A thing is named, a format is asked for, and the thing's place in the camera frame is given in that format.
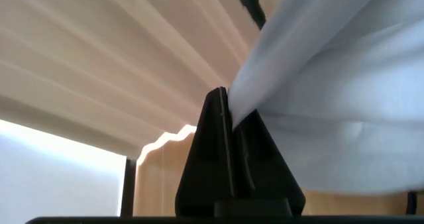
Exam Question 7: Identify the black clothes rack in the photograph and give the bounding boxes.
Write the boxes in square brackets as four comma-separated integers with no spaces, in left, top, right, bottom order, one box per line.
[234,0,419,215]

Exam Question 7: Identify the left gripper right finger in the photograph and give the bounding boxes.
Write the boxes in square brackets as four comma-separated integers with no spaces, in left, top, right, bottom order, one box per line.
[231,108,306,217]

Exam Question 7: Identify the beige curtain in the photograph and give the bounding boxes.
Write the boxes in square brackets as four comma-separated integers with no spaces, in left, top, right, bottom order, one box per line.
[0,0,289,161]

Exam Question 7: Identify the pale grey shorts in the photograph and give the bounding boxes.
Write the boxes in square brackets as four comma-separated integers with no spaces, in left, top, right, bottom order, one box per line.
[227,0,424,196]

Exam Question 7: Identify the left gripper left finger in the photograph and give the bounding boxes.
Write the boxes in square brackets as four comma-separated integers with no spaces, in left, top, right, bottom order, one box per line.
[174,86,235,217]

